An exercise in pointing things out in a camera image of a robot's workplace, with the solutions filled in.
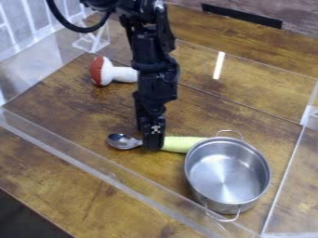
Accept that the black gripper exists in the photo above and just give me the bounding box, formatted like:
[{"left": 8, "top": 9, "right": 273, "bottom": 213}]
[{"left": 133, "top": 63, "right": 179, "bottom": 151}]

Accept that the green handled metal spoon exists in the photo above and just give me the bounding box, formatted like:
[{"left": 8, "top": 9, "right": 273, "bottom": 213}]
[{"left": 107, "top": 133, "right": 203, "bottom": 153}]

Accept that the stainless steel pot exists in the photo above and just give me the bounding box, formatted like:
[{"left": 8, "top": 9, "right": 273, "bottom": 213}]
[{"left": 185, "top": 130, "right": 272, "bottom": 222}]

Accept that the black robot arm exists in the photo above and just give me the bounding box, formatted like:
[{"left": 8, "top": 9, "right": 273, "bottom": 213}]
[{"left": 81, "top": 0, "right": 181, "bottom": 151}]

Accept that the red white toy mushroom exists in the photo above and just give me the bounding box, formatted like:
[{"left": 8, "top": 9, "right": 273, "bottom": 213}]
[{"left": 90, "top": 56, "right": 138, "bottom": 86}]

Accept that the black strip on table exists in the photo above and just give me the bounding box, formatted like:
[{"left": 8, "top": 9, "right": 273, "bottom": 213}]
[{"left": 202, "top": 3, "right": 284, "bottom": 29}]

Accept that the clear acrylic enclosure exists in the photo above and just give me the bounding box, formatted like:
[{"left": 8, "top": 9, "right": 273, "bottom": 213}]
[{"left": 0, "top": 6, "right": 318, "bottom": 238}]

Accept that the black cable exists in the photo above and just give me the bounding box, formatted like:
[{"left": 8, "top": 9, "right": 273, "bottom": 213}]
[{"left": 44, "top": 0, "right": 113, "bottom": 34}]

